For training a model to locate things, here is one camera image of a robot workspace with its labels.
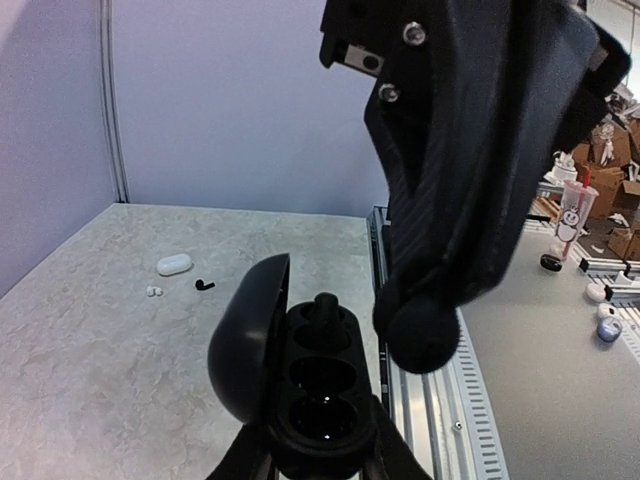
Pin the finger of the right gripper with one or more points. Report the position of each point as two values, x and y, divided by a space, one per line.
509 81

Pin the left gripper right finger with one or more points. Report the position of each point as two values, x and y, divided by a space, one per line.
391 458

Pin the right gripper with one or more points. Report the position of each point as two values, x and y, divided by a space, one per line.
417 51

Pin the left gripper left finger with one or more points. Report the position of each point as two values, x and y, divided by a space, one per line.
248 458

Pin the black earbud charging case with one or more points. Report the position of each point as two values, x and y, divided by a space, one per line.
314 407

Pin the black hook earbud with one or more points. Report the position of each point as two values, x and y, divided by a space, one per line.
326 330
423 335

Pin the black hook earbud front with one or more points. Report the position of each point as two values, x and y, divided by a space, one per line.
423 335

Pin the white earbud charging case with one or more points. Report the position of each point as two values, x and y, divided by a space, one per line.
174 264

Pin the cardboard boxes pile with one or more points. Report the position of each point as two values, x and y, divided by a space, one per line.
608 157

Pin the bubble tea cup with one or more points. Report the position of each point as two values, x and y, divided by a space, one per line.
576 203

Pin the black stem earbud right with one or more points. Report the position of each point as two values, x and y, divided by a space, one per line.
201 285

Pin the aluminium front rail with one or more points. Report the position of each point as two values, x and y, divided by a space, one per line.
446 417

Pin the left frame post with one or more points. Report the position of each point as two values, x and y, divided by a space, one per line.
109 102

